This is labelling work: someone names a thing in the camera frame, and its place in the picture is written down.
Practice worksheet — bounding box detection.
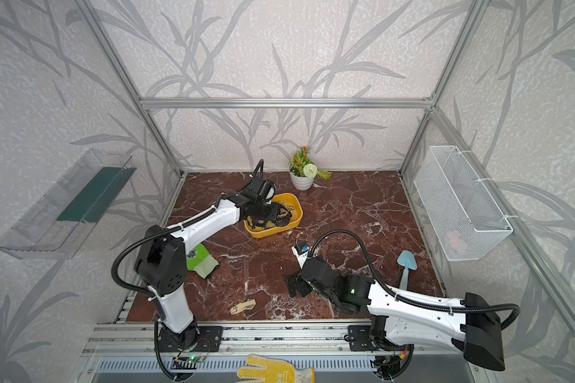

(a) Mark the yellow plastic storage box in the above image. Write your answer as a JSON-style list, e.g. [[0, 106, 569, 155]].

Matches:
[[244, 193, 303, 239]]

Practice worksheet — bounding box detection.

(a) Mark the cream strap watch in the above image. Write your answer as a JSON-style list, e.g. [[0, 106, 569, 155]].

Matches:
[[230, 299, 257, 315]]

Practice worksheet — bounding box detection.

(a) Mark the black chunky watch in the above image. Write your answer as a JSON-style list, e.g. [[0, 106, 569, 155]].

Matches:
[[268, 202, 292, 228]]

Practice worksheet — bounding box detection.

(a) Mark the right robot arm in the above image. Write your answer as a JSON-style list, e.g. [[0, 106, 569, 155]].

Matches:
[[286, 229, 520, 371]]

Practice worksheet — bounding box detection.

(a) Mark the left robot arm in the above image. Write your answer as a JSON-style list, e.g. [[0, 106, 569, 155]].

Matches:
[[111, 161, 275, 338]]

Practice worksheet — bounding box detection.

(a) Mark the potted artificial plant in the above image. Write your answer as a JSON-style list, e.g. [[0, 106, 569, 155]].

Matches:
[[288, 146, 332, 191]]

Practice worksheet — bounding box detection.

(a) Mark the green work glove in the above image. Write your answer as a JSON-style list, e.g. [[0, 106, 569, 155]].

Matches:
[[186, 244, 219, 279]]

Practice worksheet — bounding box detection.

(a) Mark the teal garden trowel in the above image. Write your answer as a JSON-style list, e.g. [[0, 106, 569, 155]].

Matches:
[[397, 251, 418, 290]]

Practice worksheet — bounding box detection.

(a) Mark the yellow dotted work glove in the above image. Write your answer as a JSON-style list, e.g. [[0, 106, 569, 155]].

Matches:
[[236, 354, 316, 383]]

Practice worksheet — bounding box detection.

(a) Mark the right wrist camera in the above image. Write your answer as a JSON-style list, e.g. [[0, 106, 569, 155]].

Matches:
[[292, 242, 310, 268]]

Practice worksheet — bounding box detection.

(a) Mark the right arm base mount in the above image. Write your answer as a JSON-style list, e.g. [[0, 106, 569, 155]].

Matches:
[[343, 325, 412, 353]]

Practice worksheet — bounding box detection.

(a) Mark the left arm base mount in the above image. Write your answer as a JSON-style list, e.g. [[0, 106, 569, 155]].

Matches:
[[155, 326, 224, 353]]

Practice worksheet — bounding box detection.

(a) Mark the white wire basket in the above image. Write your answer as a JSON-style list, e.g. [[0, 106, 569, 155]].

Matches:
[[414, 145, 514, 262]]

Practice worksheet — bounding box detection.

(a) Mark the aluminium front rail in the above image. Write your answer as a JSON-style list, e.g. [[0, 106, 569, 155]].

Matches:
[[78, 319, 485, 357]]

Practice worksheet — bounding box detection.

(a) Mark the clear acrylic wall shelf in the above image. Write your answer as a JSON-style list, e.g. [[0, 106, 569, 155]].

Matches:
[[0, 149, 137, 260]]

